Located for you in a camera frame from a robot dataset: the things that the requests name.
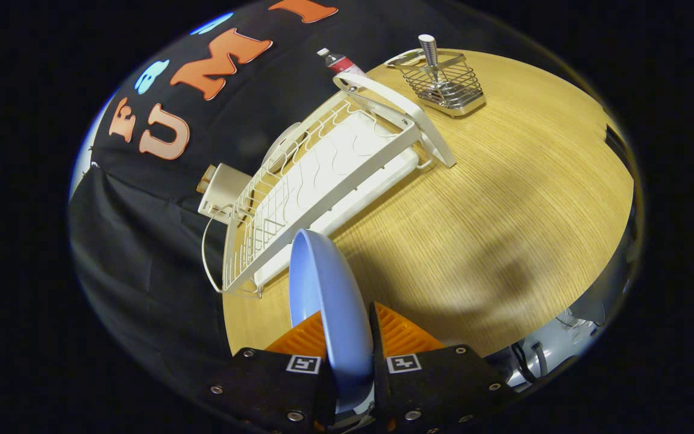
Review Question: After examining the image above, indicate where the cream white toaster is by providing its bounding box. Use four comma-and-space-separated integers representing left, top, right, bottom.
198, 163, 252, 225

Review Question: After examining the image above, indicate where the silver metal spoon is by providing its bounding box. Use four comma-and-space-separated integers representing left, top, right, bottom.
418, 34, 444, 91

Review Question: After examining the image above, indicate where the clear bottle with red label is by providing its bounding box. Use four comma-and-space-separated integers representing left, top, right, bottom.
317, 48, 367, 76

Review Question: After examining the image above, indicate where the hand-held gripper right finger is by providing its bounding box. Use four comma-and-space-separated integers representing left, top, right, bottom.
370, 301, 516, 433

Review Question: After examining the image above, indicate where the white wire dish rack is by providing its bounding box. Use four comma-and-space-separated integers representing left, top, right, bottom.
222, 72, 457, 299

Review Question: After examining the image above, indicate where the blue plate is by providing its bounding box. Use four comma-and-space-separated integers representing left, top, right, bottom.
289, 228, 378, 417

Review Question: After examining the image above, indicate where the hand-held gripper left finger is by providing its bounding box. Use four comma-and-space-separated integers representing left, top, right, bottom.
208, 310, 339, 432

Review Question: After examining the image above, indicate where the beige round plate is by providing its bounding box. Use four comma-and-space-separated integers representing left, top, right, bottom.
261, 122, 302, 172

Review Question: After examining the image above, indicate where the white toaster cable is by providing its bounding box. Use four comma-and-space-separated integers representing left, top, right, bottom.
201, 217, 227, 294

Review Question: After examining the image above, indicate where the silver wire basket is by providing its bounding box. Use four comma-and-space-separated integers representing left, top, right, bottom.
385, 49, 486, 118

